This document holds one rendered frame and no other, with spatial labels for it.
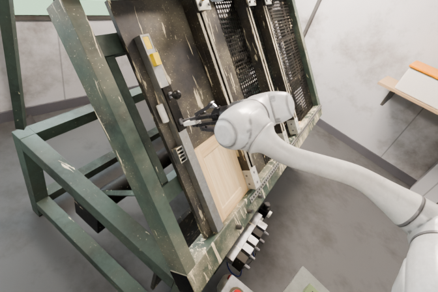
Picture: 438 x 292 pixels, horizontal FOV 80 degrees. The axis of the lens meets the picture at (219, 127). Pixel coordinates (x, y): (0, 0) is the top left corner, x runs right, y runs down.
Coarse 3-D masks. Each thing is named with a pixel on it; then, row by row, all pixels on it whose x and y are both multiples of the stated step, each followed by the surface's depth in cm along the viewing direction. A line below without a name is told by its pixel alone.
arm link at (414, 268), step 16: (416, 240) 61; (432, 240) 57; (416, 256) 56; (432, 256) 54; (400, 272) 59; (416, 272) 53; (432, 272) 51; (400, 288) 56; (416, 288) 51; (432, 288) 49
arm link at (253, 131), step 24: (240, 120) 64; (264, 120) 67; (240, 144) 64; (264, 144) 66; (288, 144) 67; (312, 168) 67; (336, 168) 68; (360, 168) 70; (384, 192) 68; (408, 192) 67; (408, 216) 65
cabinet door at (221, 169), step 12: (204, 144) 128; (216, 144) 135; (204, 156) 127; (216, 156) 135; (228, 156) 143; (204, 168) 126; (216, 168) 134; (228, 168) 141; (240, 168) 150; (216, 180) 133; (228, 180) 140; (240, 180) 148; (216, 192) 131; (228, 192) 139; (240, 192) 147; (216, 204) 130; (228, 204) 137
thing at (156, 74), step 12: (144, 36) 105; (144, 48) 104; (144, 60) 106; (156, 72) 107; (156, 84) 108; (168, 84) 111; (168, 108) 110; (180, 132) 113; (180, 144) 115; (192, 156) 118; (192, 168) 117; (192, 180) 120; (204, 180) 122; (204, 192) 121; (204, 204) 123; (216, 216) 126; (216, 228) 125
